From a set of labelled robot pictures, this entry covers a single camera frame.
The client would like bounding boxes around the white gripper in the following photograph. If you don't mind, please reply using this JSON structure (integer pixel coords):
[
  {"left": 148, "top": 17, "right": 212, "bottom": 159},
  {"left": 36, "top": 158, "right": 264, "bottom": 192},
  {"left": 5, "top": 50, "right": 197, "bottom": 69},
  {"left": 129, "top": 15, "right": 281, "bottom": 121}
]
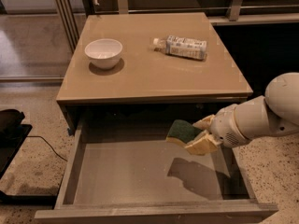
[{"left": 185, "top": 105, "right": 249, "bottom": 155}]

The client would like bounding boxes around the green and yellow sponge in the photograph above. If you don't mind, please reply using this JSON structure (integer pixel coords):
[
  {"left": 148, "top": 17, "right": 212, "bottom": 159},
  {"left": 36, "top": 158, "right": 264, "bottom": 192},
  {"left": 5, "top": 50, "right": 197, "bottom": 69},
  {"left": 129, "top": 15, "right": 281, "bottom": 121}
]
[{"left": 165, "top": 119, "right": 202, "bottom": 147}]

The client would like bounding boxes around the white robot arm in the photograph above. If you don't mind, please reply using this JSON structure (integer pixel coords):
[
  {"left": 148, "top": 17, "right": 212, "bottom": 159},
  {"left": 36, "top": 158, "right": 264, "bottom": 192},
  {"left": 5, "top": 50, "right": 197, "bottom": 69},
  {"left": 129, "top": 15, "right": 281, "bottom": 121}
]
[{"left": 185, "top": 72, "right": 299, "bottom": 155}]

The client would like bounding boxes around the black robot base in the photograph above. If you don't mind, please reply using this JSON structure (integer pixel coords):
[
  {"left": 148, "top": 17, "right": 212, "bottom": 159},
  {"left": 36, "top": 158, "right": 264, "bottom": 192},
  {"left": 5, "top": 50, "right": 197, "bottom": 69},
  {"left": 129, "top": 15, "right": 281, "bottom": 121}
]
[{"left": 0, "top": 109, "right": 56, "bottom": 205}]

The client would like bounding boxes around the beige drawer cabinet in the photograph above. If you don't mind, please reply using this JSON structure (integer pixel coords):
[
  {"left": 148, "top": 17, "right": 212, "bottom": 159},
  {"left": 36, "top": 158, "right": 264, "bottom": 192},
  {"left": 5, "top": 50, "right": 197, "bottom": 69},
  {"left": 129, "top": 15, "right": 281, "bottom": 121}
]
[{"left": 57, "top": 13, "right": 252, "bottom": 130}]

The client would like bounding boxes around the open grey top drawer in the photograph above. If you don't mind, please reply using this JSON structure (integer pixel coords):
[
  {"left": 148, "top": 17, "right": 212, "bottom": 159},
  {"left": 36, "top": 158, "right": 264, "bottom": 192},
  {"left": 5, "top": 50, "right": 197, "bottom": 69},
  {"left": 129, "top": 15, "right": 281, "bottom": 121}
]
[{"left": 36, "top": 114, "right": 278, "bottom": 224}]

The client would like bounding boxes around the clear labelled plastic bottle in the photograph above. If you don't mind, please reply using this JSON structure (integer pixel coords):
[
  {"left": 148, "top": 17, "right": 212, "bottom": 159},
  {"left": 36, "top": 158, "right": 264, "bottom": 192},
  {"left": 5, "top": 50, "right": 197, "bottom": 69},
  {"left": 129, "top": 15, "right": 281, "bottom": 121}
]
[{"left": 152, "top": 35, "right": 207, "bottom": 61}]

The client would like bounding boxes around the white bowl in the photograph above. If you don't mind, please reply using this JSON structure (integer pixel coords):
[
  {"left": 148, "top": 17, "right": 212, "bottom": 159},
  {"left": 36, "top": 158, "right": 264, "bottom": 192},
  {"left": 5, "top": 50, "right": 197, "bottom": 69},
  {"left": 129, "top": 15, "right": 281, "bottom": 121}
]
[{"left": 84, "top": 38, "right": 122, "bottom": 70}]

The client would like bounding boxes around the black floor cable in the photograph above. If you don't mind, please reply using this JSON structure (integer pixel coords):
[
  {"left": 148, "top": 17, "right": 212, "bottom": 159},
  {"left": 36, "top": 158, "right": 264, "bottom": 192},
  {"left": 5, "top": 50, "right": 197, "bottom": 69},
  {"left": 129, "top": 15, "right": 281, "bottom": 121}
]
[{"left": 27, "top": 134, "right": 69, "bottom": 162}]

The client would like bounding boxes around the metal railing frame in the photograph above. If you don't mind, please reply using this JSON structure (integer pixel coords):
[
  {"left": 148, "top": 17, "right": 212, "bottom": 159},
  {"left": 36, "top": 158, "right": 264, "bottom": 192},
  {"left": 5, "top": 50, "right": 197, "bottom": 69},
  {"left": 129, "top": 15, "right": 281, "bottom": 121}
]
[{"left": 54, "top": 0, "right": 299, "bottom": 48}]

